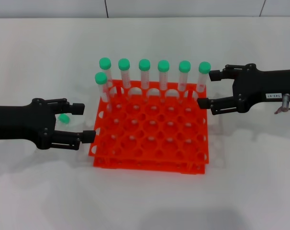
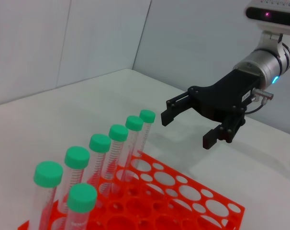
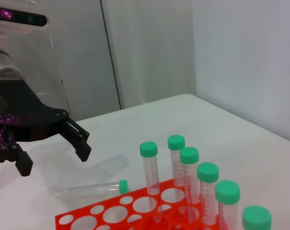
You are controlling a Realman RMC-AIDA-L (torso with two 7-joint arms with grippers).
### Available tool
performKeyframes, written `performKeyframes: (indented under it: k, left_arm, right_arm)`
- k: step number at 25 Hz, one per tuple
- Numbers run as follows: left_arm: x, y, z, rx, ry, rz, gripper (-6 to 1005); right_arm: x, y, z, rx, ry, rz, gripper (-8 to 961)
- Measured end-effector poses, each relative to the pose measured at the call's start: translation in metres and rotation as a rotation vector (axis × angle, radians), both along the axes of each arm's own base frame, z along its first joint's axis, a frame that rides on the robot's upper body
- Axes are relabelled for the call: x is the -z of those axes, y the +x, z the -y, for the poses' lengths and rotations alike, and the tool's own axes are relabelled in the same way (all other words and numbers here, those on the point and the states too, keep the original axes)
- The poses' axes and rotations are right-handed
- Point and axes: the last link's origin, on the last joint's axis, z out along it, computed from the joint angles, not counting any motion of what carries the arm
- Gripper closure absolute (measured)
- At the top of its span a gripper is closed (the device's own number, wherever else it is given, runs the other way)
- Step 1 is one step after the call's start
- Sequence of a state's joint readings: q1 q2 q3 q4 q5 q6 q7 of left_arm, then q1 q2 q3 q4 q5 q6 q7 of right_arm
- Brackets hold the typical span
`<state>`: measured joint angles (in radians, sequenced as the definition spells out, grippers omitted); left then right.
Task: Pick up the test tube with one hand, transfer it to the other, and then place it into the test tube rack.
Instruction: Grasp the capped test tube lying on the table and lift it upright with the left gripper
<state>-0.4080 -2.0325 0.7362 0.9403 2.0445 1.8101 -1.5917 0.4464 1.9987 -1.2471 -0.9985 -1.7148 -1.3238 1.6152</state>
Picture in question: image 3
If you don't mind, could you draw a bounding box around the green capped clear test tube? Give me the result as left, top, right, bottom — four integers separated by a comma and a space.
242, 205, 272, 230
167, 134, 186, 209
215, 180, 241, 230
179, 147, 200, 223
54, 179, 129, 198
139, 141, 165, 223
197, 162, 220, 227

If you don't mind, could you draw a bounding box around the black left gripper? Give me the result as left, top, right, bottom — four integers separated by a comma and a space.
0, 79, 92, 177

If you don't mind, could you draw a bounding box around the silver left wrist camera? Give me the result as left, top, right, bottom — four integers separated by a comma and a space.
0, 0, 52, 33

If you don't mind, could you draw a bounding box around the orange plastic test tube rack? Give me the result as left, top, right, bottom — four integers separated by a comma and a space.
55, 178, 234, 230

